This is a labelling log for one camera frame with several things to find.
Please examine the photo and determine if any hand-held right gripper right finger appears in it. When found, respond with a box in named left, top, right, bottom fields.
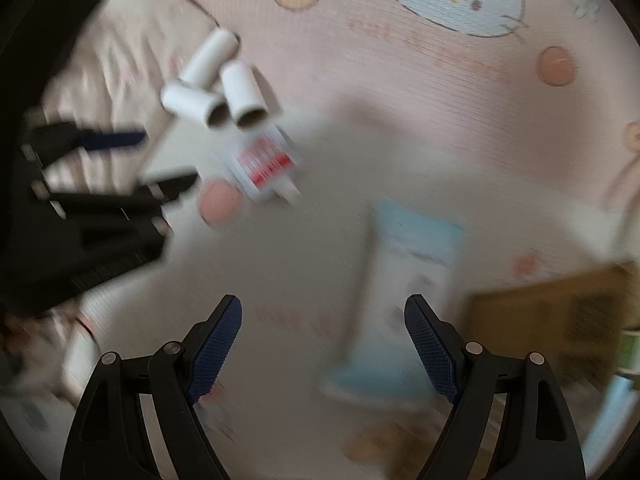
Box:
left=404, top=294, right=586, bottom=480

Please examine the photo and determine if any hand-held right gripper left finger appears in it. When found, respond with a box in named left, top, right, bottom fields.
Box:
left=60, top=295, right=243, bottom=480

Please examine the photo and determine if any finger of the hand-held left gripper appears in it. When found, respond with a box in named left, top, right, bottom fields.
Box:
left=25, top=119, right=147, bottom=166
left=31, top=172, right=200, bottom=218

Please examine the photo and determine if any light blue tissue pack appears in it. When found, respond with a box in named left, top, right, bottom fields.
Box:
left=320, top=200, right=463, bottom=402

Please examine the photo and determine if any white paper roll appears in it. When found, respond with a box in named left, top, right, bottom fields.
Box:
left=179, top=27, right=242, bottom=87
left=160, top=82, right=230, bottom=129
left=220, top=61, right=269, bottom=130

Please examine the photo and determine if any brown cardboard box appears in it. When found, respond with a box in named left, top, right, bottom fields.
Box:
left=467, top=261, right=639, bottom=392

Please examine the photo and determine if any pale floral cloth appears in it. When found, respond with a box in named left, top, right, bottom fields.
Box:
left=42, top=0, right=223, bottom=201

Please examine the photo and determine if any red and white packet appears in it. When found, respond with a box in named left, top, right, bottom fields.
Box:
left=220, top=127, right=304, bottom=206

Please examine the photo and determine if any pink printed blanket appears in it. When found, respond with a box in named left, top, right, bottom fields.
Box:
left=0, top=0, right=640, bottom=480

